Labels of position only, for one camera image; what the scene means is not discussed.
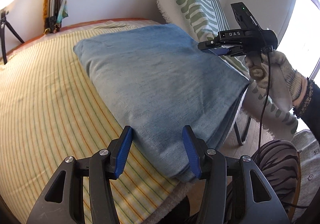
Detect right gloved hand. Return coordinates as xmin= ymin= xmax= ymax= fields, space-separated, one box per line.
xmin=245 ymin=50 xmax=308 ymax=112

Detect blue denim pants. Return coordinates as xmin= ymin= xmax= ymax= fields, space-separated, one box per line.
xmin=73 ymin=24 xmax=249 ymax=182

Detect yellow striped bed sheet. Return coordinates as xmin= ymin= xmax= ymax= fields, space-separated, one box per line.
xmin=1 ymin=21 xmax=182 ymax=223

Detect black tripod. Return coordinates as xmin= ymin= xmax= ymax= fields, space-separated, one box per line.
xmin=0 ymin=10 xmax=26 ymax=66

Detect beige plaid blanket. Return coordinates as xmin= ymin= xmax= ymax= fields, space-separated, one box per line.
xmin=47 ymin=20 xmax=193 ymax=223

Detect striped trouser leg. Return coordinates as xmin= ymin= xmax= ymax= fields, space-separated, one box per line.
xmin=252 ymin=139 xmax=301 ymax=220

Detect green white patterned cloth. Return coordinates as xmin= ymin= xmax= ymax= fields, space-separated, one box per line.
xmin=157 ymin=0 xmax=298 ymax=141

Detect right forearm dark sleeve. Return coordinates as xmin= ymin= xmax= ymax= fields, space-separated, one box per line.
xmin=293 ymin=78 xmax=320 ymax=142

